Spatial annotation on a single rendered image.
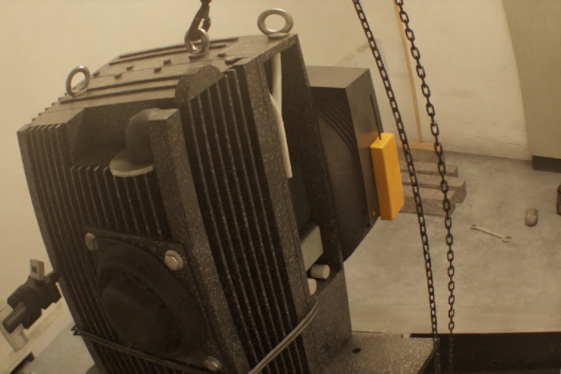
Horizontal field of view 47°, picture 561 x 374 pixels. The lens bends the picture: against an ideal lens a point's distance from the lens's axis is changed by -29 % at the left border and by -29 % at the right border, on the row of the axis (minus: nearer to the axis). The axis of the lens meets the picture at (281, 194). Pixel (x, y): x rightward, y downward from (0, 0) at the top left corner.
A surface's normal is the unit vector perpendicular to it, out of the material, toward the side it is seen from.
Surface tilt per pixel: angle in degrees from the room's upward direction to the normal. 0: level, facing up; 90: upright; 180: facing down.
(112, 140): 90
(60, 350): 0
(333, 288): 90
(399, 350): 0
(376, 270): 0
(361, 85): 90
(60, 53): 90
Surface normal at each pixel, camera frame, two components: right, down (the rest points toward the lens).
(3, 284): 0.87, 0.06
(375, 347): -0.18, -0.88
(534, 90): -0.47, 0.46
